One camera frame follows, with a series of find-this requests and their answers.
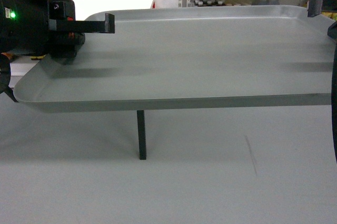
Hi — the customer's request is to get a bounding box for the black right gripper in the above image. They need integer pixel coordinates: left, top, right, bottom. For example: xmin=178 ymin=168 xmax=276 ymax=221
xmin=307 ymin=0 xmax=337 ymax=41

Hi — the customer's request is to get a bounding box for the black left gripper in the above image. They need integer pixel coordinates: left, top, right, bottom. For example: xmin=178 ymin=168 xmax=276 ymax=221
xmin=1 ymin=0 xmax=115 ymax=59

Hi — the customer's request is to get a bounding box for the grey rectangular serving tray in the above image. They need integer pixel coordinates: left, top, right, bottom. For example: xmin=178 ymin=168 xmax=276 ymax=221
xmin=14 ymin=5 xmax=335 ymax=113

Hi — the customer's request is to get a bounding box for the black post under tray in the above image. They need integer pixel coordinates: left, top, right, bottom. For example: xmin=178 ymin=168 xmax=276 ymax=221
xmin=137 ymin=110 xmax=147 ymax=160

